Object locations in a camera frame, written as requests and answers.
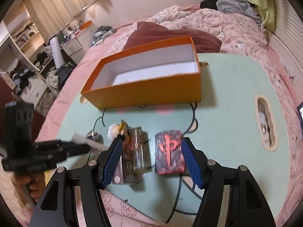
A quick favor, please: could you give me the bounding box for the white drawer cabinet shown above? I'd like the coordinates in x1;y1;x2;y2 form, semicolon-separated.
62;37;85;64

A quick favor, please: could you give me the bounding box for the white paper roll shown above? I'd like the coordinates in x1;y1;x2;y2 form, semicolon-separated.
50;36;65;69

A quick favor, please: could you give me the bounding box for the brown card box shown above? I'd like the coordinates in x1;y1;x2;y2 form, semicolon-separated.
112;148;138;184

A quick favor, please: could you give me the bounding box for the white cartoon figurine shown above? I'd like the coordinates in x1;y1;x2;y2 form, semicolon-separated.
107;120;131;145

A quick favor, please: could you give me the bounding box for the clothes pile on bed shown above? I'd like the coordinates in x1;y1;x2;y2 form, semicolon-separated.
91;26;117;47

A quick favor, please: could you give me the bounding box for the grey hoodie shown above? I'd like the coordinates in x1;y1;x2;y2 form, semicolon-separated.
216;0;262;26

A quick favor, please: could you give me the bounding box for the white cosmetic tube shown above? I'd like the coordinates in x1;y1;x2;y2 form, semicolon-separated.
71;133;109;152

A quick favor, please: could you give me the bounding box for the smartphone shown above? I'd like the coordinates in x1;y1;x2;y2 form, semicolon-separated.
297;103;303;135

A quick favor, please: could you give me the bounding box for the person left hand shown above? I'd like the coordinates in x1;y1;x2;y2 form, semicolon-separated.
11;172;46;204

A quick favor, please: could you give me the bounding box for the orange cardboard box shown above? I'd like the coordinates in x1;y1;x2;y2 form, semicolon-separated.
81;36;202;109

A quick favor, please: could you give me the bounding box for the floral pink duvet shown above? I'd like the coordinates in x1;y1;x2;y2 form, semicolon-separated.
106;4;303;171

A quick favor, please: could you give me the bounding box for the dark red pillow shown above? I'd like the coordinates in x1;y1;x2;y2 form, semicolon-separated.
123;22;222;53

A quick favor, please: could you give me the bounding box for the black garment pile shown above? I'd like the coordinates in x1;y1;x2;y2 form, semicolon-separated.
200;0;219;10

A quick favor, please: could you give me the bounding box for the mint green lap table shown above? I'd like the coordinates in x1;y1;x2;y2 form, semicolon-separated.
58;54;290;226

